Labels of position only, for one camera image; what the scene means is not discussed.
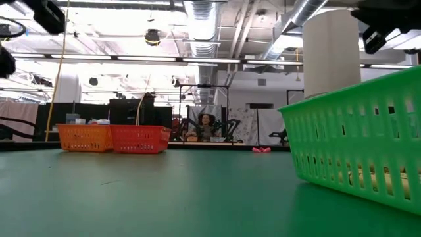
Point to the green plastic basket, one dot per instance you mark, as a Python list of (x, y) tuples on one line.
[(368, 138)]

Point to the pale box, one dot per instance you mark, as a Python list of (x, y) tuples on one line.
[(73, 118)]

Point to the background black robot arm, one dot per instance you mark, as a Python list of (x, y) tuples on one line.
[(228, 128), (185, 128), (279, 135)]

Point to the black partition panel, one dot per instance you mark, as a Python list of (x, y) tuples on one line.
[(59, 113)]

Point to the black ceiling dome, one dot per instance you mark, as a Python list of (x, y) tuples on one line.
[(152, 37)]

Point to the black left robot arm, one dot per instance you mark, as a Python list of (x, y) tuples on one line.
[(6, 62)]

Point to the pink cloth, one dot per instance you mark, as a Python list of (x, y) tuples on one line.
[(18, 112)]

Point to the yellow crayon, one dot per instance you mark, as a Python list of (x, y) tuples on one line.
[(365, 179), (389, 184)]

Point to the patterned white cloth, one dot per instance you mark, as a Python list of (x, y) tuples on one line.
[(245, 125)]

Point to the orange plastic basket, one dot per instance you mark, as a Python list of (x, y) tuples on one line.
[(82, 138)]

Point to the person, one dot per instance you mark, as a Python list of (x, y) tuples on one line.
[(205, 126)]

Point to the silver air duct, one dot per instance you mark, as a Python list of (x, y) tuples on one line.
[(296, 19), (204, 33)]

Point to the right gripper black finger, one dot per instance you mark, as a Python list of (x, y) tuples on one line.
[(365, 16)]

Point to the ceiling light strip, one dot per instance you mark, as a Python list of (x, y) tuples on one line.
[(210, 60)]

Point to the green table mat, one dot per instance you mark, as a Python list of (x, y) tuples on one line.
[(131, 204)]

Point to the black metal frame stand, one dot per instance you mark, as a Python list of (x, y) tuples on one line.
[(204, 86)]

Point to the red plastic basket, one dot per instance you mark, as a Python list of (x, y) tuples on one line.
[(139, 138)]

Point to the grey cloth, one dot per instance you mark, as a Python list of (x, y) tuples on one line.
[(204, 108)]

